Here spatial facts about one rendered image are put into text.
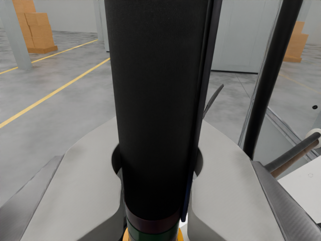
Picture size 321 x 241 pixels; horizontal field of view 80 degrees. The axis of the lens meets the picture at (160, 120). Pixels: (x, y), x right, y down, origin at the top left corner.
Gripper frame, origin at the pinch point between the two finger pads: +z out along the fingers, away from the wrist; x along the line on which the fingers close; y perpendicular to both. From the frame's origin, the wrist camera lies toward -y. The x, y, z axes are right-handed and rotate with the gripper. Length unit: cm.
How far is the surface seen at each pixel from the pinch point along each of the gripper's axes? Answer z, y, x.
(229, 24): 524, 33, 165
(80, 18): 1288, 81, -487
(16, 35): 500, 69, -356
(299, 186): 19.3, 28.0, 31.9
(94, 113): 267, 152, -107
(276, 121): 88, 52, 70
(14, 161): 151, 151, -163
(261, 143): 96, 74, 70
